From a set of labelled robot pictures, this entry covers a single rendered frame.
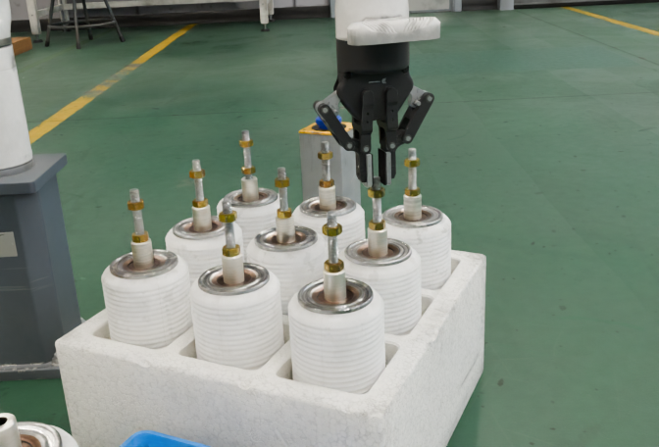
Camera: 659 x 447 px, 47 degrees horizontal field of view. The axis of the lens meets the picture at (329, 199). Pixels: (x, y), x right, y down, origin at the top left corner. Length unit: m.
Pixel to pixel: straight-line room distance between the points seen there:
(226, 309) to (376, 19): 0.32
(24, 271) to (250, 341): 0.45
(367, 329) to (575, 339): 0.54
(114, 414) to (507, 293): 0.71
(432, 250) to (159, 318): 0.33
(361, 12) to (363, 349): 0.33
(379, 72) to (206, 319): 0.30
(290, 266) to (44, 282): 0.42
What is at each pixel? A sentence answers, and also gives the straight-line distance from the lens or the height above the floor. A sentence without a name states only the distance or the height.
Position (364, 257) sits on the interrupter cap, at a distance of 0.84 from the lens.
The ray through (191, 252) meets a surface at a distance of 0.93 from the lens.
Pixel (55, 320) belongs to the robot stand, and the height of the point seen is 0.08.
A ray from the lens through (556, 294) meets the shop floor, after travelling 1.35.
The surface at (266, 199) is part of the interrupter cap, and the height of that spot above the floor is 0.25.
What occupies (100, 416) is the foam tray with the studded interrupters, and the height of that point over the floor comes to 0.10.
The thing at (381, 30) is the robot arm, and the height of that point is 0.51.
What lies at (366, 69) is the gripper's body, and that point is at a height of 0.46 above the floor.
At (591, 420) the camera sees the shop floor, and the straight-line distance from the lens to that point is 1.05.
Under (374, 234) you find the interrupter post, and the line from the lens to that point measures 0.84.
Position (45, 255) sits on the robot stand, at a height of 0.18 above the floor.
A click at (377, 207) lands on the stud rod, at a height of 0.31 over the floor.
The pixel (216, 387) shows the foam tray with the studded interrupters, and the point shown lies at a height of 0.17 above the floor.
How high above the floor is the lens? 0.59
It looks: 19 degrees down
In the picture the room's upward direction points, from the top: 3 degrees counter-clockwise
